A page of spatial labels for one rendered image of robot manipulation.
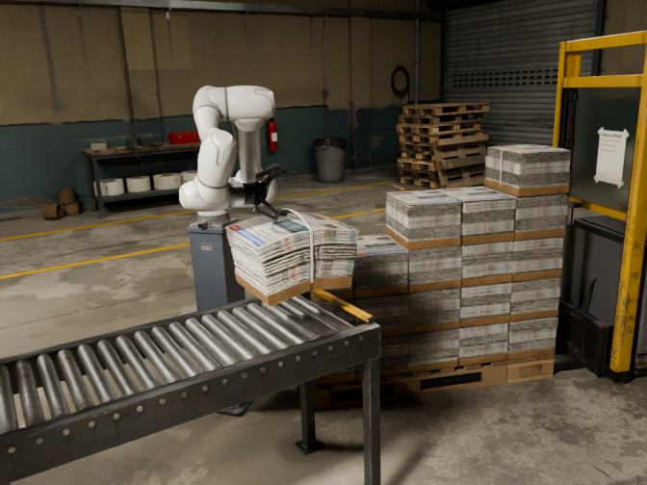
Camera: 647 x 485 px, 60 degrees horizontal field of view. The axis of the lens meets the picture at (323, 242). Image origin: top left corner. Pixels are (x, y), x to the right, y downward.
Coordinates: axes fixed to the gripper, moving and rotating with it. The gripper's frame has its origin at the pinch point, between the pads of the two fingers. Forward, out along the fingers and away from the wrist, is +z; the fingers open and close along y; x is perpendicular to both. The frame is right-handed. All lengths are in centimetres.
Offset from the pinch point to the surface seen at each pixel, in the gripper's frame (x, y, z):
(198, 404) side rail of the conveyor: 28, 59, -46
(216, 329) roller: -7, 52, -27
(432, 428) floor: 1, 122, 83
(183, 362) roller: 12, 52, -45
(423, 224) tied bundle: -29, 26, 92
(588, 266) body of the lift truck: -14, 58, 217
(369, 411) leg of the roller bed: 28, 80, 20
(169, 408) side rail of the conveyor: 28, 57, -55
